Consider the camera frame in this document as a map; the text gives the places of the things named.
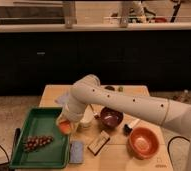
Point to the bunch of red grapes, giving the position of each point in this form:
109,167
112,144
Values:
36,142

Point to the small green object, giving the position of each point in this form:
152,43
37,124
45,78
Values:
120,89

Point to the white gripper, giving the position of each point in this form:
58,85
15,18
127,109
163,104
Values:
72,118

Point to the dark round object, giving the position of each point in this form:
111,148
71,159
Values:
110,88

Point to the orange bowl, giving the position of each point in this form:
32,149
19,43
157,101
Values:
143,142

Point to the orange-red apple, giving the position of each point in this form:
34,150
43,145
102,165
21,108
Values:
65,127

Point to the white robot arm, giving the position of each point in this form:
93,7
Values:
169,114

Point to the white cup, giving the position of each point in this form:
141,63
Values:
87,118

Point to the green plastic tray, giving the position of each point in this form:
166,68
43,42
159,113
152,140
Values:
41,122

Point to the blue sponge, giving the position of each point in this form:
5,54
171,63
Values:
76,152

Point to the dark maroon bowl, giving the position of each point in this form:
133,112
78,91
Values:
110,118

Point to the black and white bottle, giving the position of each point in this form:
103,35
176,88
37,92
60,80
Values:
129,127

